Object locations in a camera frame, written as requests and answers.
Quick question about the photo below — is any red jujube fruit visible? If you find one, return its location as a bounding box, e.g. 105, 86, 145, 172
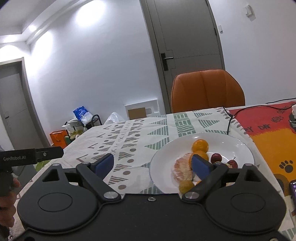
211, 153, 222, 164

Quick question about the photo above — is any large orange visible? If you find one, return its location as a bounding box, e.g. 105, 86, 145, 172
189, 150, 209, 168
191, 139, 209, 153

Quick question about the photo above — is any green-yellow small fruit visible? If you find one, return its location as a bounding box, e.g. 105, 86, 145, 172
179, 180, 195, 194

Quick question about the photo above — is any peeled pomelo piece large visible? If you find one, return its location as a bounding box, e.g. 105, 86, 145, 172
172, 157, 193, 183

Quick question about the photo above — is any person's left hand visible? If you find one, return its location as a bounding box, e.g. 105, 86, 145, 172
1, 168, 21, 237

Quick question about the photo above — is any grey side door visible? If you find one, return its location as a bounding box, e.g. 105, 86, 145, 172
1, 58, 50, 151

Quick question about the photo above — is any white enamel plate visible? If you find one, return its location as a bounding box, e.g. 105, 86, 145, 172
149, 133, 255, 193

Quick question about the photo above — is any orange box on floor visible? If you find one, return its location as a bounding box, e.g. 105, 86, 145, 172
50, 130, 67, 149

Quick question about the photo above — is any patterned white tablecloth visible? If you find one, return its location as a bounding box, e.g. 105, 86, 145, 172
14, 106, 296, 241

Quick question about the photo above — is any clear plastic bag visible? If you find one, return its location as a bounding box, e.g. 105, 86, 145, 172
104, 112, 125, 125

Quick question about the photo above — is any blue white plastic bag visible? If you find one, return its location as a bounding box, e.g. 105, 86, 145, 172
73, 106, 93, 125

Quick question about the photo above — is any red orange cartoon mat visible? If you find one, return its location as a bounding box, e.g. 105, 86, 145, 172
230, 101, 295, 196

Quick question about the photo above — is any smartphone black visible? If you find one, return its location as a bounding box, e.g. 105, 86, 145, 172
289, 180, 296, 202

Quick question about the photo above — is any orange leather chair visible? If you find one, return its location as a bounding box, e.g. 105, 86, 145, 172
171, 69, 245, 113

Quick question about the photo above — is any white charger plug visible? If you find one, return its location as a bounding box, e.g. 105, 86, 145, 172
292, 104, 296, 118

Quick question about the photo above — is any black wire rack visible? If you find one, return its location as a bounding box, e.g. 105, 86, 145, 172
62, 114, 102, 136

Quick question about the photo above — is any black cable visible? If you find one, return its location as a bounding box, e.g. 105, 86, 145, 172
222, 98, 296, 135

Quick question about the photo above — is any grey door with handle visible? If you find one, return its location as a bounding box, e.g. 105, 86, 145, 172
140, 0, 225, 113

